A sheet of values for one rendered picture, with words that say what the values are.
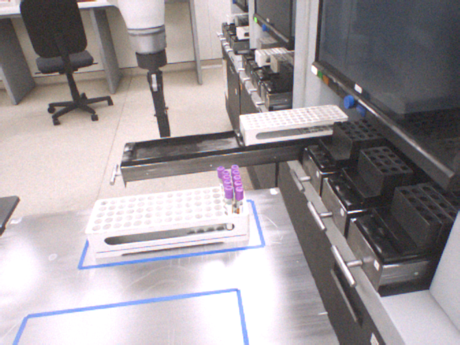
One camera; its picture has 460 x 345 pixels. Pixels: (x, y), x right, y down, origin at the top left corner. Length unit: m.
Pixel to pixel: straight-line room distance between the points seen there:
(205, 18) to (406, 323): 4.09
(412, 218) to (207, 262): 0.38
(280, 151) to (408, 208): 0.42
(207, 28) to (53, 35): 1.87
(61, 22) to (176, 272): 2.84
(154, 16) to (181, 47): 3.64
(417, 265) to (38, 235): 0.74
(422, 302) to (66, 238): 0.69
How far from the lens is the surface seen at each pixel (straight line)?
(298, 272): 0.64
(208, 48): 4.55
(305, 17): 1.21
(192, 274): 0.64
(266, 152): 1.00
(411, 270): 0.73
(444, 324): 0.75
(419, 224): 0.71
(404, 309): 0.74
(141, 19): 0.89
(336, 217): 0.85
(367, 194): 0.83
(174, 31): 4.49
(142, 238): 0.72
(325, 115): 1.07
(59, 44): 3.32
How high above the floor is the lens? 1.30
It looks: 33 degrees down
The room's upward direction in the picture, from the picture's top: 4 degrees counter-clockwise
